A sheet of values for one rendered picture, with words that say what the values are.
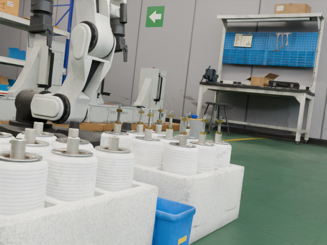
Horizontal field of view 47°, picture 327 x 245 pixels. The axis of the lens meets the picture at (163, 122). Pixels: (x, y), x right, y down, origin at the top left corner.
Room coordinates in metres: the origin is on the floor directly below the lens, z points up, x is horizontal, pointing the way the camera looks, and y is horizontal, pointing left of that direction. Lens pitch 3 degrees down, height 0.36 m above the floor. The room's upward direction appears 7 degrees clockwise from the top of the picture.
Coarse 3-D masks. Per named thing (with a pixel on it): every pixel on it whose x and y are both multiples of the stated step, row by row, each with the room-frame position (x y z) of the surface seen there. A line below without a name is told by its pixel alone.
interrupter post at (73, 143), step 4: (68, 140) 0.67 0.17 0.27; (72, 140) 0.67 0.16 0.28; (76, 140) 0.67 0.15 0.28; (68, 144) 0.67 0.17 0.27; (72, 144) 0.67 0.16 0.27; (76, 144) 0.67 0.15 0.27; (68, 148) 0.67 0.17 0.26; (72, 148) 0.67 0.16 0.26; (76, 148) 0.67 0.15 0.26; (68, 152) 0.67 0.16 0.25; (72, 152) 0.67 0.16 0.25; (76, 152) 0.67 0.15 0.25
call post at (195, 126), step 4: (192, 120) 1.44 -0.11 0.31; (196, 120) 1.43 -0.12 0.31; (180, 124) 1.47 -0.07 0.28; (192, 124) 1.44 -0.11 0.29; (196, 124) 1.43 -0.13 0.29; (200, 124) 1.47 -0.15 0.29; (180, 128) 1.46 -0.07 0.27; (192, 128) 1.44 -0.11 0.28; (196, 128) 1.44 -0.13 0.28; (200, 128) 1.47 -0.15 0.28; (180, 132) 1.46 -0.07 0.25; (192, 132) 1.43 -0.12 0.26; (196, 132) 1.44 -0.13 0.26; (192, 136) 1.43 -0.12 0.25; (196, 136) 1.44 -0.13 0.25
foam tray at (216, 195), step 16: (144, 176) 1.00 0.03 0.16; (160, 176) 0.97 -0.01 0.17; (176, 176) 0.95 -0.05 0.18; (192, 176) 0.96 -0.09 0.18; (208, 176) 1.01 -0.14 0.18; (224, 176) 1.11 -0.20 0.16; (240, 176) 1.23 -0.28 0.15; (160, 192) 0.97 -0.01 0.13; (176, 192) 0.94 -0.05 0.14; (192, 192) 0.94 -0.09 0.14; (208, 192) 1.02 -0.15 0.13; (224, 192) 1.12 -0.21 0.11; (240, 192) 1.24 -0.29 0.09; (208, 208) 1.03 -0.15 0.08; (224, 208) 1.14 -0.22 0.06; (192, 224) 0.96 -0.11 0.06; (208, 224) 1.05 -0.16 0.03; (224, 224) 1.15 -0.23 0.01; (192, 240) 0.97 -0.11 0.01
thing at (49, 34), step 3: (48, 33) 1.51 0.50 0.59; (51, 33) 1.51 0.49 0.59; (48, 36) 1.51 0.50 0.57; (51, 36) 1.52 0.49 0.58; (48, 39) 1.51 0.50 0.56; (51, 39) 1.52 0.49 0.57; (48, 42) 1.51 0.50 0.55; (51, 42) 1.52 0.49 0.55; (48, 45) 1.51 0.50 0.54; (51, 45) 1.52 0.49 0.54
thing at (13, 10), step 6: (0, 0) 5.74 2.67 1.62; (6, 0) 5.83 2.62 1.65; (12, 0) 5.92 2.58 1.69; (18, 0) 6.03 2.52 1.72; (0, 6) 5.74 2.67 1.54; (6, 6) 5.84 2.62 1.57; (12, 6) 5.93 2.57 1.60; (18, 6) 6.04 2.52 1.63; (6, 12) 5.85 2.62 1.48; (12, 12) 5.94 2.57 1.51
